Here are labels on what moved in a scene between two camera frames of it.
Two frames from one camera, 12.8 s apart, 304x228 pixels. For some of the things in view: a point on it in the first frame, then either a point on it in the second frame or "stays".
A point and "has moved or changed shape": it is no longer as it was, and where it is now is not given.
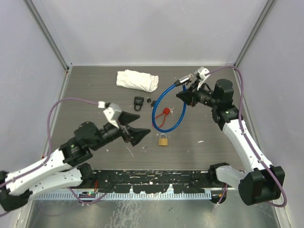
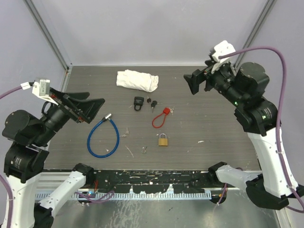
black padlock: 138,100 stays
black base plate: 156,181 stays
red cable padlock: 166,111 stays
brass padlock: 163,142 stays
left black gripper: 136,134 → 84,109
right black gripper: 189,97 → 205,73
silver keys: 171,110 stays
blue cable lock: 183,80 has moved or changed shape
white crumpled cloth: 143,81 stays
